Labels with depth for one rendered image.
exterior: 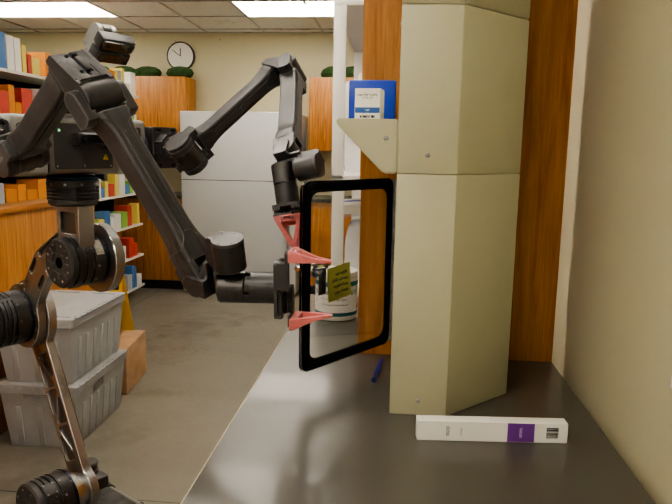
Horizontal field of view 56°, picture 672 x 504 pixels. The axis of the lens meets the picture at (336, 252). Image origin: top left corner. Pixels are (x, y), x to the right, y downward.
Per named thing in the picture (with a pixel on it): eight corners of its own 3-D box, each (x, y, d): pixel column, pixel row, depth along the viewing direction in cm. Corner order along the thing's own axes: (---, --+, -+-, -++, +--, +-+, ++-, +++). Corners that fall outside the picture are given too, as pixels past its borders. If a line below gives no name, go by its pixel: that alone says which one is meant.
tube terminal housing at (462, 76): (493, 365, 154) (513, 36, 142) (518, 421, 123) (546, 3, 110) (390, 360, 157) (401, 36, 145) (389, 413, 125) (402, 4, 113)
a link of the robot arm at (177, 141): (286, 74, 196) (270, 47, 189) (312, 81, 186) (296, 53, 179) (180, 171, 185) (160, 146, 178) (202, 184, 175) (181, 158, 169)
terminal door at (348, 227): (388, 342, 155) (393, 177, 148) (301, 374, 132) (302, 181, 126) (385, 341, 155) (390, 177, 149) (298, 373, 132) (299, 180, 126)
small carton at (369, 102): (383, 121, 127) (384, 90, 126) (379, 120, 122) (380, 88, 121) (359, 121, 128) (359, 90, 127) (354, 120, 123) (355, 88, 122)
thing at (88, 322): (129, 348, 357) (127, 291, 351) (76, 387, 297) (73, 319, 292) (58, 345, 360) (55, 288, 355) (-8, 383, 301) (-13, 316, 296)
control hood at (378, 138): (396, 169, 149) (398, 125, 148) (396, 173, 117) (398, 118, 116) (348, 168, 150) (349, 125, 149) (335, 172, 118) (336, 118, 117)
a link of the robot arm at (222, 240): (217, 271, 124) (183, 290, 117) (209, 217, 118) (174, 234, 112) (263, 288, 117) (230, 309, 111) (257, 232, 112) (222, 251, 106)
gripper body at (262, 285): (283, 262, 110) (241, 262, 110) (284, 320, 111) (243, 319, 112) (290, 257, 116) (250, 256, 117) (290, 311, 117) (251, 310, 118)
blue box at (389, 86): (395, 125, 145) (396, 84, 144) (394, 123, 135) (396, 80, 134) (351, 124, 146) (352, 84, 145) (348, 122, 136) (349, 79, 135)
